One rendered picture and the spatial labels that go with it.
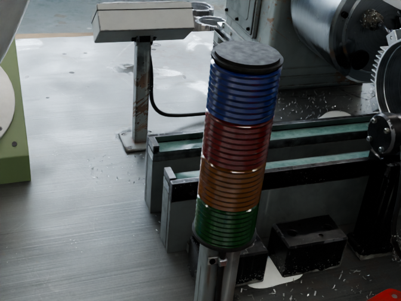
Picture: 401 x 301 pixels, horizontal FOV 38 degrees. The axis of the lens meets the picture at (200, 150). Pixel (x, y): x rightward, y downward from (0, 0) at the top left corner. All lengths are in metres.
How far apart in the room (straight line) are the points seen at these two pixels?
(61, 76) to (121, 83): 0.15
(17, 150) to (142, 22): 0.30
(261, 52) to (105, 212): 0.55
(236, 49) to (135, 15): 0.55
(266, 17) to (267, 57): 0.91
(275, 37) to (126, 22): 0.46
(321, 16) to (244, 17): 0.32
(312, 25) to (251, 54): 0.75
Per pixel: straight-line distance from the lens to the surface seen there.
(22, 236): 0.94
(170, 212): 0.85
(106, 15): 1.02
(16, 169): 1.04
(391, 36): 1.05
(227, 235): 0.55
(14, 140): 1.03
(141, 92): 1.10
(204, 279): 0.60
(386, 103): 1.09
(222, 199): 0.52
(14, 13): 0.65
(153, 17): 1.03
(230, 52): 0.48
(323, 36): 1.19
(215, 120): 0.49
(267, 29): 1.38
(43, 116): 1.26
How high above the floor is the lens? 1.39
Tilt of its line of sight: 31 degrees down
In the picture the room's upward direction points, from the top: 6 degrees clockwise
